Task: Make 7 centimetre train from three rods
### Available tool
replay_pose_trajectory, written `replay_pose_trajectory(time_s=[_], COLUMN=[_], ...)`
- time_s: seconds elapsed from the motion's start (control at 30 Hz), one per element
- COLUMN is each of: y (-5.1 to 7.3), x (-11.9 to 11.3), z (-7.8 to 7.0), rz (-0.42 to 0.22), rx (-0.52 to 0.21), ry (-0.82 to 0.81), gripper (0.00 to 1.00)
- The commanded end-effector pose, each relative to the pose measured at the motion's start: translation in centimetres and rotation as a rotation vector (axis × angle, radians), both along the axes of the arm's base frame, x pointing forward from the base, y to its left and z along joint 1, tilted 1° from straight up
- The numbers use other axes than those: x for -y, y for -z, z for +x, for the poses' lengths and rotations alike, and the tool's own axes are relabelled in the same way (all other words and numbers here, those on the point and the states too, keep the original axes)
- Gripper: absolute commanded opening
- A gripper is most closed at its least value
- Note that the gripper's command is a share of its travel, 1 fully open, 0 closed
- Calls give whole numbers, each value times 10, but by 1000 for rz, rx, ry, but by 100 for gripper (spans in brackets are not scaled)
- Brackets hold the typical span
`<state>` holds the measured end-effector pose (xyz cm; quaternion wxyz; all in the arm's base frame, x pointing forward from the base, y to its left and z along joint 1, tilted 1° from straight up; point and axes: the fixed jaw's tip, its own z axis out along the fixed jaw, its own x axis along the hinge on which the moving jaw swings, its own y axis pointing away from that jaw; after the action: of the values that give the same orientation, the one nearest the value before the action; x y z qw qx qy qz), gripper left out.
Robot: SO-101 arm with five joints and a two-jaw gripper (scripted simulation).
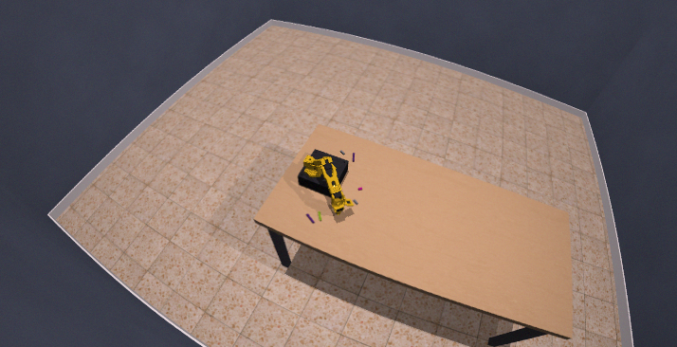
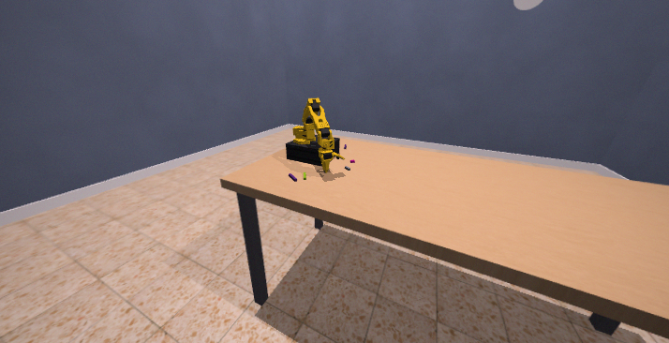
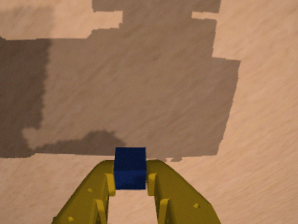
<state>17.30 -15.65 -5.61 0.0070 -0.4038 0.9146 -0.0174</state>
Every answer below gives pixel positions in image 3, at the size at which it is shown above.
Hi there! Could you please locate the dark blue cube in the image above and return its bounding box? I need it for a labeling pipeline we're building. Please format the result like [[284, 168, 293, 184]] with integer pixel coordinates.
[[113, 147, 147, 190]]

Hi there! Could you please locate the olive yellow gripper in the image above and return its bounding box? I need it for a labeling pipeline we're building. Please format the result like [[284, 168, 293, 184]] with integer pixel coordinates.
[[51, 159, 221, 224]]

